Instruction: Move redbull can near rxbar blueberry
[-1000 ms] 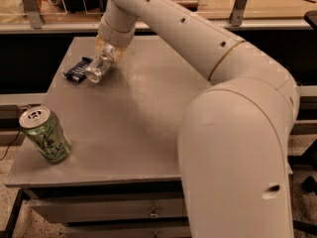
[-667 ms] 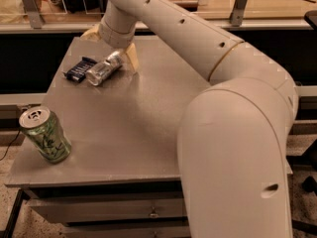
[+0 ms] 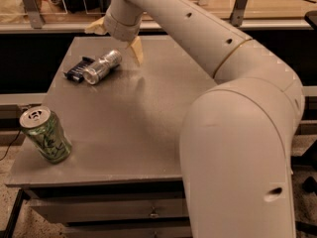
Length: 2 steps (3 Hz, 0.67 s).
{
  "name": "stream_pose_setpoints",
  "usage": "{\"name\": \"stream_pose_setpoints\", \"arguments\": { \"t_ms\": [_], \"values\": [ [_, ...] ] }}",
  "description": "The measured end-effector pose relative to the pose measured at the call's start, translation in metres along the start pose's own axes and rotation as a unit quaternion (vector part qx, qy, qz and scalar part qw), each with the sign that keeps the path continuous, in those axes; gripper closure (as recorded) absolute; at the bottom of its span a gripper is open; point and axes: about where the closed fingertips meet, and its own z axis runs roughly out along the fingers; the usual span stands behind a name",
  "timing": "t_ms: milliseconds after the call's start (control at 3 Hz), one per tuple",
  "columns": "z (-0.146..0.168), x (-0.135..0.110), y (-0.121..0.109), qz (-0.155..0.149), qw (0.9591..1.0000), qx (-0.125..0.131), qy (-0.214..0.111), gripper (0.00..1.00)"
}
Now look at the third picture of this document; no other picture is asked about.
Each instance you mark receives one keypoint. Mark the green soda can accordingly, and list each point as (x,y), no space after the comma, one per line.
(43,128)

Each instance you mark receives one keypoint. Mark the blue rxbar blueberry wrapper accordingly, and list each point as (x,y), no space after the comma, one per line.
(75,74)

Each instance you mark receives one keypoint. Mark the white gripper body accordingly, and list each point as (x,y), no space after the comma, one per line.
(121,30)

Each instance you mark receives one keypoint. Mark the grey cabinet upper drawer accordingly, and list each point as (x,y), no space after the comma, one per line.
(108,207)

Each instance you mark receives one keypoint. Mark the metal railing post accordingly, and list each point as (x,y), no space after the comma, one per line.
(237,14)
(34,15)

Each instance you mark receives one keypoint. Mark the black office chair base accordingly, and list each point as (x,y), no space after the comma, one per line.
(304,181)

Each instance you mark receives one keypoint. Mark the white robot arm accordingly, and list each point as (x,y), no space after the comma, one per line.
(235,141)

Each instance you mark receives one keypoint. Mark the grey cabinet drawer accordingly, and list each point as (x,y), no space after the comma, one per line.
(108,207)
(153,228)

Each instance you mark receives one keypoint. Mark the metal railing post right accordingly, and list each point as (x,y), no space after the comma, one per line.
(237,14)

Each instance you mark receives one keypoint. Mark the grey cabinet lower drawer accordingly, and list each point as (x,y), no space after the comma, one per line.
(153,228)

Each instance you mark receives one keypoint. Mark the metal railing post left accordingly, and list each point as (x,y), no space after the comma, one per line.
(34,15)

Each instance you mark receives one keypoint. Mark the silver redbull can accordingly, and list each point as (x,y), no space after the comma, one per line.
(101,67)

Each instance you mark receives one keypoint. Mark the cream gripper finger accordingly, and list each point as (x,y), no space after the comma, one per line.
(97,27)
(137,50)

